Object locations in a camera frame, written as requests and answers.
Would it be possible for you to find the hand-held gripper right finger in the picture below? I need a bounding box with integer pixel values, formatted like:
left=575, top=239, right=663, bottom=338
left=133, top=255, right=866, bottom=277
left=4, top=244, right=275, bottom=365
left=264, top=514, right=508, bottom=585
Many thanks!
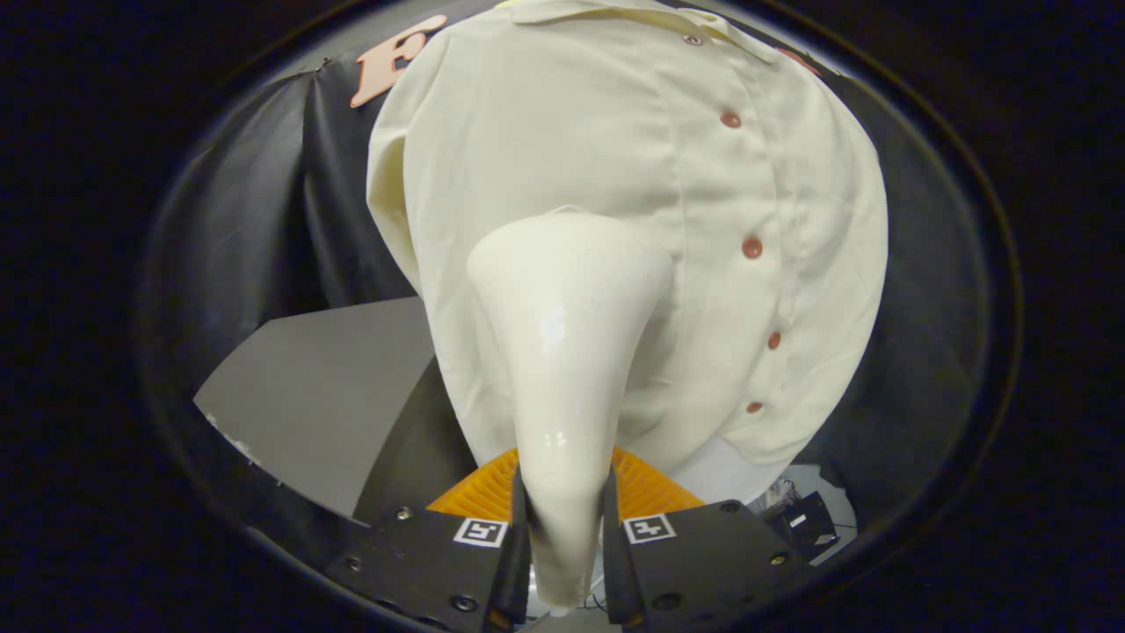
left=600, top=447, right=818, bottom=629

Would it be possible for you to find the cream button-up shirt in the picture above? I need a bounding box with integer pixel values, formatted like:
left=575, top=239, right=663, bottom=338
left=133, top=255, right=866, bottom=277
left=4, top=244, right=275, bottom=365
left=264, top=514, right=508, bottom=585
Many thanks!
left=366, top=0, right=889, bottom=480

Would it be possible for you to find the black box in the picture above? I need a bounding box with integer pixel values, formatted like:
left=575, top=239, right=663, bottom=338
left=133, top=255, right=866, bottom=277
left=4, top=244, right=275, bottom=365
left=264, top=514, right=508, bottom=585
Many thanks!
left=769, top=492, right=840, bottom=559

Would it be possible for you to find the grey drawer cabinet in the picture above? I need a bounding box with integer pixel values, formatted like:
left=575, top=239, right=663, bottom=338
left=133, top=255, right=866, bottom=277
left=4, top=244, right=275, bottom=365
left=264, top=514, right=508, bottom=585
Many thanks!
left=193, top=296, right=480, bottom=527

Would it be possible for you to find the white garment steamer head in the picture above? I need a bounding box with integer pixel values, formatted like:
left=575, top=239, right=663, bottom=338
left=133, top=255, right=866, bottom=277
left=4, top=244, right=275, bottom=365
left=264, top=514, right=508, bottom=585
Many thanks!
left=466, top=211, right=676, bottom=616

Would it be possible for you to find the black backdrop cloth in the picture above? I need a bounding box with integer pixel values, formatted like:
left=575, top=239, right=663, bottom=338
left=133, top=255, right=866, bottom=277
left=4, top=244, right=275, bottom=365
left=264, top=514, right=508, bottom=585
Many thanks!
left=141, top=18, right=994, bottom=528

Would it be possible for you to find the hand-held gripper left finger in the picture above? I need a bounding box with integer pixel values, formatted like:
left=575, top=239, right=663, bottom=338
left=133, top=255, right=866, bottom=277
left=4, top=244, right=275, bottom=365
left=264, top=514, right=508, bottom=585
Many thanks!
left=323, top=447, right=532, bottom=633

